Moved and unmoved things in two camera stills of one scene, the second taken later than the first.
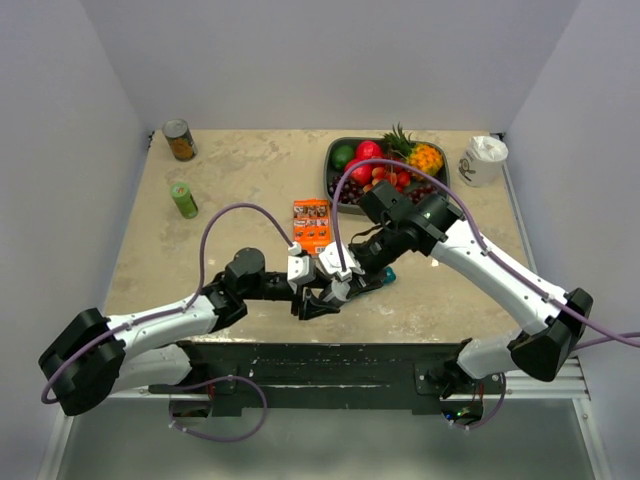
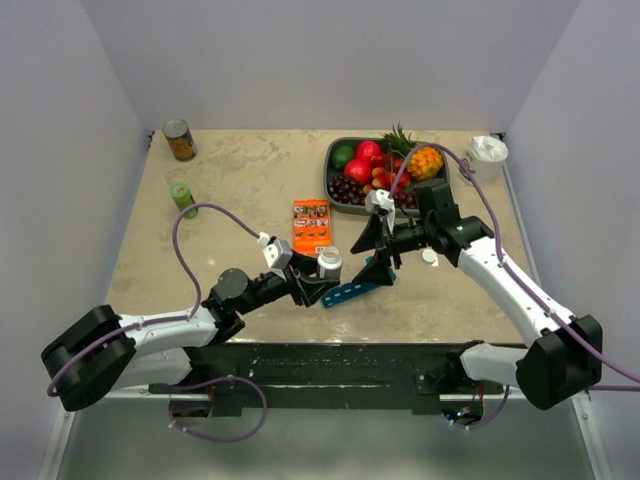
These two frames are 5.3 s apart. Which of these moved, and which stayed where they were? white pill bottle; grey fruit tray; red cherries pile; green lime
Moved: white pill bottle
Stayed: green lime; grey fruit tray; red cherries pile
